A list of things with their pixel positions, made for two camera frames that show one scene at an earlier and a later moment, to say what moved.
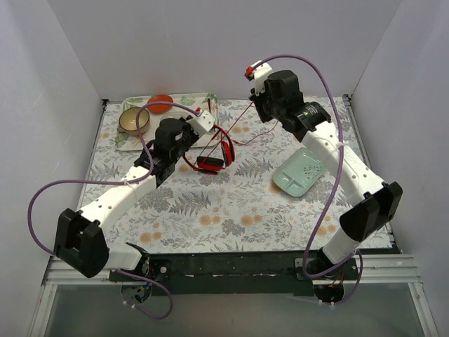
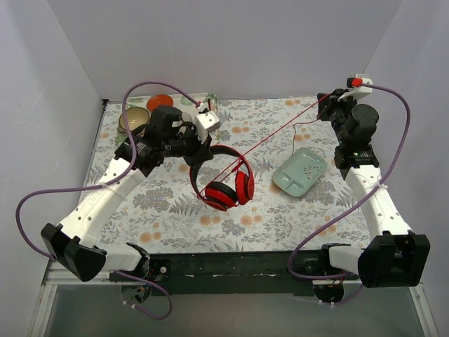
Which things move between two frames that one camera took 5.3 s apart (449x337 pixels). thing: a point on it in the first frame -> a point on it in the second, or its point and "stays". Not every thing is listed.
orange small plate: [160, 108] stays
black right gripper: [262, 106] -> [330, 104]
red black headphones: [211, 166] -> [220, 195]
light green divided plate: [299, 173] stays
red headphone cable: [235, 142] -> [269, 136]
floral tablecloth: [276, 195] stays
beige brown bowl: [128, 121] stays
